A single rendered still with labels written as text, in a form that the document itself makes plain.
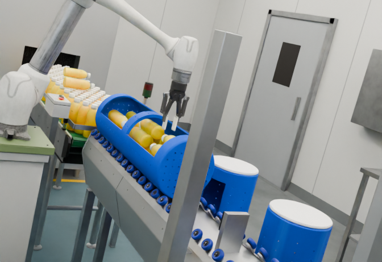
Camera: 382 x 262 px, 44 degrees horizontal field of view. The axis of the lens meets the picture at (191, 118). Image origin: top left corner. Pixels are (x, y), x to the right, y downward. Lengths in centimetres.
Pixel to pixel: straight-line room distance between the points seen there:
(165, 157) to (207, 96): 72
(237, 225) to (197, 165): 48
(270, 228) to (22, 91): 122
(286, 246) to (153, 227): 56
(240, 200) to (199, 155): 121
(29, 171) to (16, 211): 19
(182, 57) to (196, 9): 569
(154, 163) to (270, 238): 58
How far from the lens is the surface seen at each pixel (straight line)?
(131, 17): 220
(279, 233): 207
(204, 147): 137
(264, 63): 676
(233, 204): 255
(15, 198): 229
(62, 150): 301
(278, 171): 632
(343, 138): 569
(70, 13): 235
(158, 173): 203
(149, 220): 209
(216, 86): 133
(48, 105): 301
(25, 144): 219
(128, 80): 750
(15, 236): 237
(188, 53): 217
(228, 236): 179
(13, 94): 221
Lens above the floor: 168
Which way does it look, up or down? 10 degrees down
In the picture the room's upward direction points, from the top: 14 degrees clockwise
